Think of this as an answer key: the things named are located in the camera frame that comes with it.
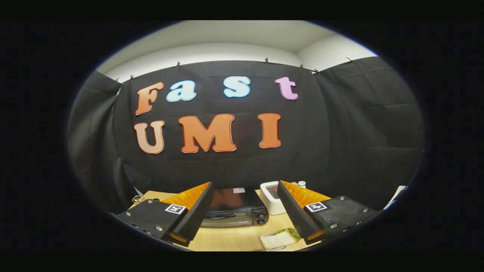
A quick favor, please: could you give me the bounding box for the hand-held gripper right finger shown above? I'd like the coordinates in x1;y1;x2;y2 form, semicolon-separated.
277;180;379;245

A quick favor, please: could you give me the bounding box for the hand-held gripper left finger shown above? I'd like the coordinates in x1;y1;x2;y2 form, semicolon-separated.
116;181;215;248

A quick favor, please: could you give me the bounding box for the white bread lettuce sandwich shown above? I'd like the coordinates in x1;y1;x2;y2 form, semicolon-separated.
265;228;302;250

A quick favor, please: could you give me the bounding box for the black toaster oven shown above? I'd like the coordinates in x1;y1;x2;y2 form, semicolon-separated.
200;187;270;228

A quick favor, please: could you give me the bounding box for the cream pop-up toaster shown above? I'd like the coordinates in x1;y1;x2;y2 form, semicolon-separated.
260;181;290;215

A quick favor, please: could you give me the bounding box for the white plastic tray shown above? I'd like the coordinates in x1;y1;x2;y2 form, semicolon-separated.
260;232;299;252

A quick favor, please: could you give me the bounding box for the white flat object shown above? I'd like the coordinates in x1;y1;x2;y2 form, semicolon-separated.
384;185;408;210

